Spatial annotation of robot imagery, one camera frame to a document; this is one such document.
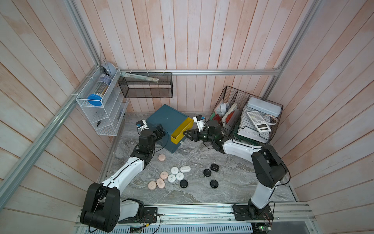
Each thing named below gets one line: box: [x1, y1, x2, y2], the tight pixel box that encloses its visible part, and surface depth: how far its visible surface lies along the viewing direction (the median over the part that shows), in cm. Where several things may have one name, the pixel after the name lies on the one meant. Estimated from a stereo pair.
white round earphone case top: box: [170, 166, 179, 175], surface depth 90 cm
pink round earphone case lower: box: [155, 177, 166, 189], surface depth 84 cm
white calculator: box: [246, 110, 272, 134], surface depth 87 cm
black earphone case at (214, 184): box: [209, 179, 219, 189], surface depth 85 cm
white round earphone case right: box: [175, 172, 185, 181], surface depth 87 cm
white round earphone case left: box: [167, 174, 176, 183], surface depth 86 cm
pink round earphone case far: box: [157, 154, 167, 162], surface depth 95 cm
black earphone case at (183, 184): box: [179, 179, 189, 189], surface depth 85 cm
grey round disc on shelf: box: [103, 61, 117, 78], surface depth 85 cm
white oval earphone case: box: [180, 165, 191, 173], surface depth 90 cm
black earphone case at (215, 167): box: [210, 163, 220, 172], surface depth 90 cm
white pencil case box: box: [246, 97, 282, 117], surface depth 95 cm
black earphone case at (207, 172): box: [203, 168, 212, 177], surface depth 90 cm
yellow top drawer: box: [170, 117, 194, 145], surface depth 85 cm
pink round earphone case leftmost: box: [147, 180, 157, 191], surface depth 83 cm
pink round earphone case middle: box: [159, 171, 169, 180], surface depth 87 cm
